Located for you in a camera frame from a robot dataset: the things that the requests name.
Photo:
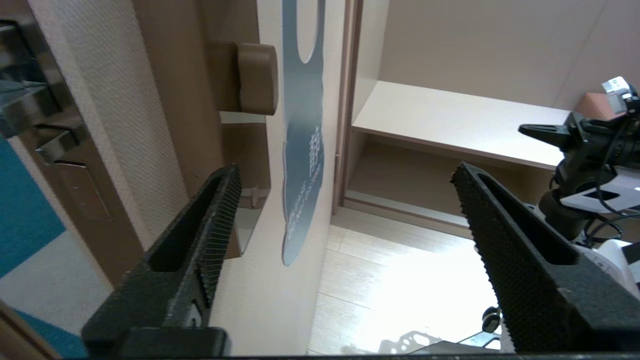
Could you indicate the black caster wheel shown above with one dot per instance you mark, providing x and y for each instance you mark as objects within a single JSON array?
[{"x": 491, "y": 320}]

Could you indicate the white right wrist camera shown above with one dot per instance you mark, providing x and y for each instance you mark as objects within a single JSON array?
[{"x": 616, "y": 92}]

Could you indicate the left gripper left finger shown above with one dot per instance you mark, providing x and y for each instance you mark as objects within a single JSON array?
[{"x": 175, "y": 270}]

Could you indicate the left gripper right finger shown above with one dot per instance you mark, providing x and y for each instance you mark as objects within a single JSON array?
[{"x": 530, "y": 280}]

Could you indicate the white shelf board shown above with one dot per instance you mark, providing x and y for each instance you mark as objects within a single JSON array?
[{"x": 450, "y": 120}]

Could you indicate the salmon pink block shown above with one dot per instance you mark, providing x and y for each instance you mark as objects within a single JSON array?
[{"x": 590, "y": 106}]

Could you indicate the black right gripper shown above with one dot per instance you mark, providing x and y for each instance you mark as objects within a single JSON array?
[{"x": 600, "y": 142}]

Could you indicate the brown closet frame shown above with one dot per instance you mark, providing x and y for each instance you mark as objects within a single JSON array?
[{"x": 347, "y": 100}]

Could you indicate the brown door jamb panel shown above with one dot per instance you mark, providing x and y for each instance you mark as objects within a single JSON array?
[{"x": 165, "y": 100}]

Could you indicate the silver robot base chassis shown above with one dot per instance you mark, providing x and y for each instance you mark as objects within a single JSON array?
[{"x": 450, "y": 347}]

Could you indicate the blue and white door hanger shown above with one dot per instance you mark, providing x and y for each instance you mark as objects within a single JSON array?
[{"x": 302, "y": 150}]

